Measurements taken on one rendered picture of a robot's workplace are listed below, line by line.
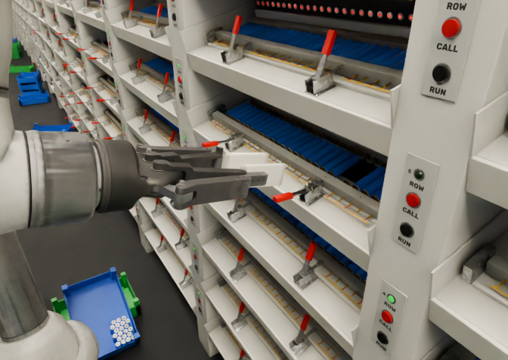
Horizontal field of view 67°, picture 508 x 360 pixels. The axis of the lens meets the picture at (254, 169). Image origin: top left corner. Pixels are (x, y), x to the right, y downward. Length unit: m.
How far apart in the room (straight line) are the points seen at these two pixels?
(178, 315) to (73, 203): 1.37
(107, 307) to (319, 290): 1.09
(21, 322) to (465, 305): 0.87
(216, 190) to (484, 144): 0.28
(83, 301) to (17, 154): 1.38
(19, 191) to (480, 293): 0.51
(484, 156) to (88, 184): 0.38
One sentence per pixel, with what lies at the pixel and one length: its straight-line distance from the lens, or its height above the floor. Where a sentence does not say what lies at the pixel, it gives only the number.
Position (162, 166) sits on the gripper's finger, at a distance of 0.41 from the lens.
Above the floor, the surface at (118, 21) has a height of 1.10.
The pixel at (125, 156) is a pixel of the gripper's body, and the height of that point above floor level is 1.09.
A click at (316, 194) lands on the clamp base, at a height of 0.91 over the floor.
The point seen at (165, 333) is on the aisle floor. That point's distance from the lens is 1.67.
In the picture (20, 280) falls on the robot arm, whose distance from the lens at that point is 1.00.
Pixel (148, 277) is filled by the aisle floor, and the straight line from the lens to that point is 1.91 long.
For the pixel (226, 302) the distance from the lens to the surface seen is 1.28.
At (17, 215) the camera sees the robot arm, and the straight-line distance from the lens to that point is 0.37.
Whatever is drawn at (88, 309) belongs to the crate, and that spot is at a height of 0.09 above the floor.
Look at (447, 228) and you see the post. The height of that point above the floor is 1.00.
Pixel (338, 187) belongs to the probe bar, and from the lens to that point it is 0.66.
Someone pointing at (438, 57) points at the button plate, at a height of 1.18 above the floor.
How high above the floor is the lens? 1.25
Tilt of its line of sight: 27 degrees down
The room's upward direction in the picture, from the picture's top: straight up
